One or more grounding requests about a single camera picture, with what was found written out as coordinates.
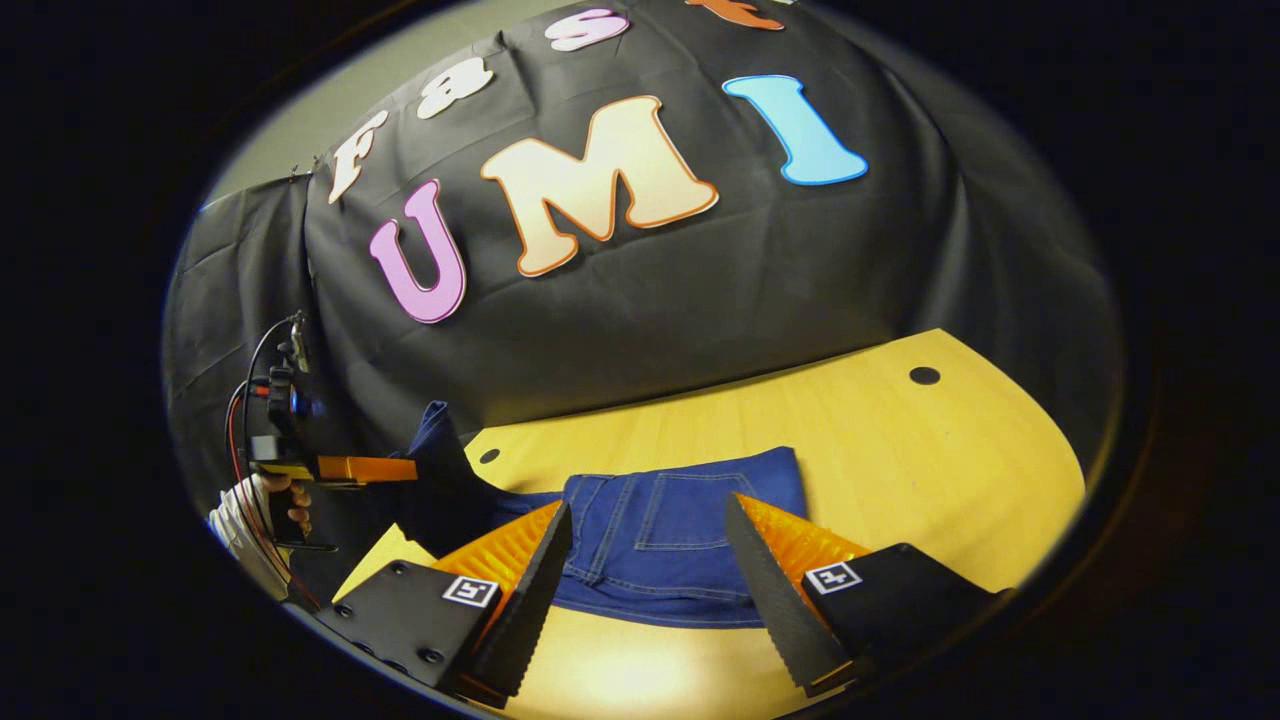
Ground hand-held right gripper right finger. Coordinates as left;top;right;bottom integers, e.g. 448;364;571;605
725;493;1001;699

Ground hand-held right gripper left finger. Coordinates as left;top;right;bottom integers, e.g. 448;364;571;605
315;500;574;711

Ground blue jeans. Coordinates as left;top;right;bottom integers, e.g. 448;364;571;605
395;400;809;629

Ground black backdrop cloth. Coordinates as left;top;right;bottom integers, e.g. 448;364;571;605
163;0;1121;561

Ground red gripper cable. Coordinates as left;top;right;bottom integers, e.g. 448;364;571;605
226;383;323;609

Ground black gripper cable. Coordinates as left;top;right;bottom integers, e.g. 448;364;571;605
240;315;301;441

